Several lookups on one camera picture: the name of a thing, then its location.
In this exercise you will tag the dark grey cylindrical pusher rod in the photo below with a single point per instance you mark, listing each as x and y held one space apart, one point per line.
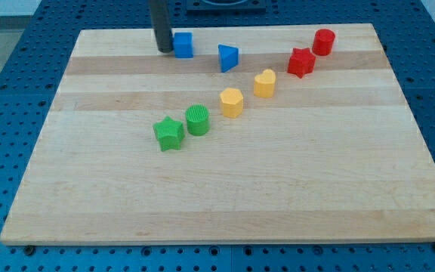
161 23

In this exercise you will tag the green star block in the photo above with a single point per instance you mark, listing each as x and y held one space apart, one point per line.
169 133

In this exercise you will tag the red star block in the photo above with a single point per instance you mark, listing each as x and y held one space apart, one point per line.
301 62

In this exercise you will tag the blue cube block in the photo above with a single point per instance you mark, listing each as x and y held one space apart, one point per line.
183 45

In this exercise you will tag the blue triangular prism block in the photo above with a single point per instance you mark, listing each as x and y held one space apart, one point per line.
228 57

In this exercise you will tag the green cylinder block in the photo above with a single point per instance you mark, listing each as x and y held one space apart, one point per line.
197 117

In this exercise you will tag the yellow hexagon block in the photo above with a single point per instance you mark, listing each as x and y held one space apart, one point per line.
232 102

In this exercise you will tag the yellow heart block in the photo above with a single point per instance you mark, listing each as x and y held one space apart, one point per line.
264 84

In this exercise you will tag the red cylinder block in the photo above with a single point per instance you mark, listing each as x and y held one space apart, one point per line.
323 42

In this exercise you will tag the light wooden board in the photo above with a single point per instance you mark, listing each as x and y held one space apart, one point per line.
333 157

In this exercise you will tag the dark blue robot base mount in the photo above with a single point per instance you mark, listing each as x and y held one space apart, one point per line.
193 6

